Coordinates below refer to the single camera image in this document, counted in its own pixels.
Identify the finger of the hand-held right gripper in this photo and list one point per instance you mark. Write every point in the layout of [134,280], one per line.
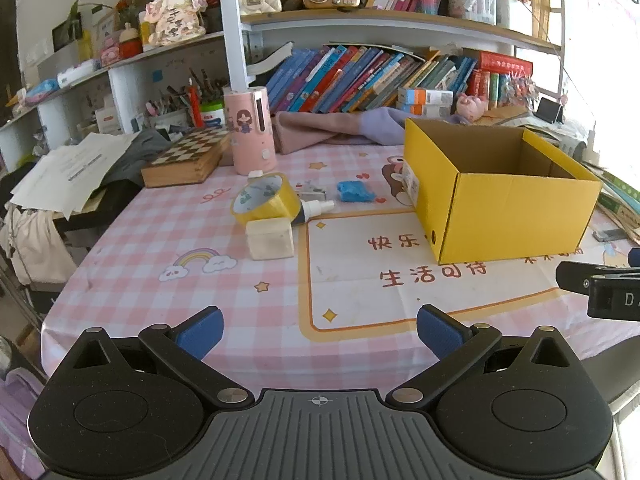
[572,277]
[635,256]

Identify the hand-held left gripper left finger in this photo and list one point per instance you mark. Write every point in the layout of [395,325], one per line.
[200,332]

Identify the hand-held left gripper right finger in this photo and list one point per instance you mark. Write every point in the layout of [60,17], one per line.
[440,332]

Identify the yellow cardboard box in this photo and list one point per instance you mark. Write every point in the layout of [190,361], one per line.
[515,215]

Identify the cream rectangular block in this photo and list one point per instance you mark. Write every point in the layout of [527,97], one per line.
[270,240]

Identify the yellow tape roll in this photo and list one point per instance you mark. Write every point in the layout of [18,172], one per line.
[287,195]

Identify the blue plastic cover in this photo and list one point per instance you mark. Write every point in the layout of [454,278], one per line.
[355,191]

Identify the small spray bottle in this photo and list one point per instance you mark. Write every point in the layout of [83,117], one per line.
[314,207]

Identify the small white charger box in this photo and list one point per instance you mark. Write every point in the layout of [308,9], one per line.
[312,191]

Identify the white container with pens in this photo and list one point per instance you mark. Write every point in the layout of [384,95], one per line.
[472,7]

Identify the pink checked tablecloth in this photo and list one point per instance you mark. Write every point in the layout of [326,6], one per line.
[150,240]

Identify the black phone stand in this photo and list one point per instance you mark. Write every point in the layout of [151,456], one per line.
[549,110]

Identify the wooden chessboard box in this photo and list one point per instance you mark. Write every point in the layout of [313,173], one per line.
[185,160]

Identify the brown cardboard sheet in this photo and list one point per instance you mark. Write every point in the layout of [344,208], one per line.
[502,114]

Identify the grey cloth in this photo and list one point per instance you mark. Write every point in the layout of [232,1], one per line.
[137,152]

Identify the white hanging garment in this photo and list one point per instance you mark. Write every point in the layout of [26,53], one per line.
[30,245]

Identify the pink pig toy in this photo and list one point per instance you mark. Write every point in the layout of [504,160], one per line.
[471,107]

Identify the pink cylindrical holder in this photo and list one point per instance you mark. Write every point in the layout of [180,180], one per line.
[250,135]

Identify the stack of white papers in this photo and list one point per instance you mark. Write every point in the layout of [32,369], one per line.
[75,165]

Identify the white jar with green lid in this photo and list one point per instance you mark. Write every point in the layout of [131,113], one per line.
[212,116]

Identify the orange and white small box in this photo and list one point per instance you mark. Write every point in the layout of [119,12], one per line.
[425,96]
[425,111]

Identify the red boxed dictionary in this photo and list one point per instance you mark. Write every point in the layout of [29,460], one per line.
[505,64]

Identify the pen holder with pens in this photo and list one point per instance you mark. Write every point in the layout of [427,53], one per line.
[167,110]

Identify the pink and purple cloth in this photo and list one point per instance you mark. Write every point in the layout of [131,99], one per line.
[325,130]

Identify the row of leaning books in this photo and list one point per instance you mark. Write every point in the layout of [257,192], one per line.
[350,80]

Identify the red and white doll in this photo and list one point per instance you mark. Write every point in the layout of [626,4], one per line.
[130,42]

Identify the white bookshelf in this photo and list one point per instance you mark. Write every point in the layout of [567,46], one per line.
[232,25]

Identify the pink and white figurine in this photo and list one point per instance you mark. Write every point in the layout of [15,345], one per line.
[175,15]

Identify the black picture frame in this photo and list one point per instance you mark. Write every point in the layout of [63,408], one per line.
[67,35]

